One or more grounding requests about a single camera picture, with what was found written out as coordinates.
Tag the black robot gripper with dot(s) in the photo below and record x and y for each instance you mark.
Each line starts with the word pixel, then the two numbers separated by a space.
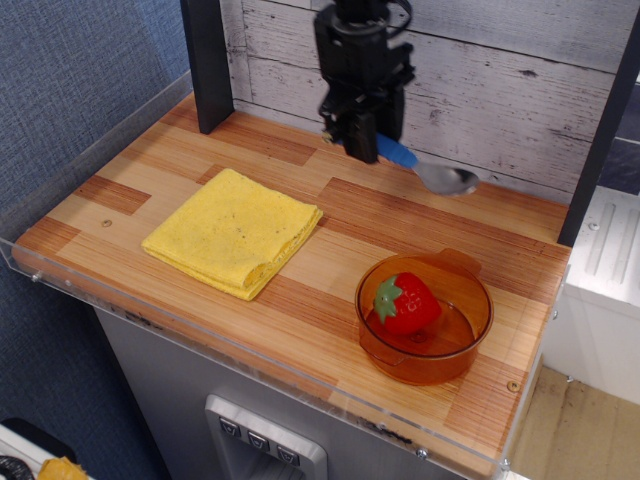
pixel 365 70

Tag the blue handled metal spoon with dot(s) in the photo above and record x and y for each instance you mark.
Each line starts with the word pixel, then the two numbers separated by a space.
pixel 438 179

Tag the yellow folded cloth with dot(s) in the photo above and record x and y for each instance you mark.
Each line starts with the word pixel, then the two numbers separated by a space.
pixel 234 234

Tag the red toy strawberry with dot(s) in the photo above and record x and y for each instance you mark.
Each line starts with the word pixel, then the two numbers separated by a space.
pixel 404 304

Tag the orange transparent plastic pot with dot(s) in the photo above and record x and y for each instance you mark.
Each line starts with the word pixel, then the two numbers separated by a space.
pixel 445 349

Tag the clear acrylic table guard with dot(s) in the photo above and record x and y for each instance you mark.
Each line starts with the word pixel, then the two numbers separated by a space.
pixel 82 230

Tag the silver dispenser button panel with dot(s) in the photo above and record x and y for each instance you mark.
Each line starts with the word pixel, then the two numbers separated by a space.
pixel 260 440

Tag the grey toy fridge cabinet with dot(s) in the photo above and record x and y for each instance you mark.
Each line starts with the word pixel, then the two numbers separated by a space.
pixel 172 382

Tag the yellow object bottom left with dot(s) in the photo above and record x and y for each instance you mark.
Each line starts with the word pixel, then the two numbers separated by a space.
pixel 61 469

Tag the black left vertical post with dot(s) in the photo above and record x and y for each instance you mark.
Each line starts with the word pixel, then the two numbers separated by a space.
pixel 207 52

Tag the black vertical post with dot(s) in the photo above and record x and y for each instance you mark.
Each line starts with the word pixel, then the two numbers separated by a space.
pixel 207 52
pixel 610 120

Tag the black right vertical post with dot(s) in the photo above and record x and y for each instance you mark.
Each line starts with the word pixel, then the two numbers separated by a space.
pixel 610 120

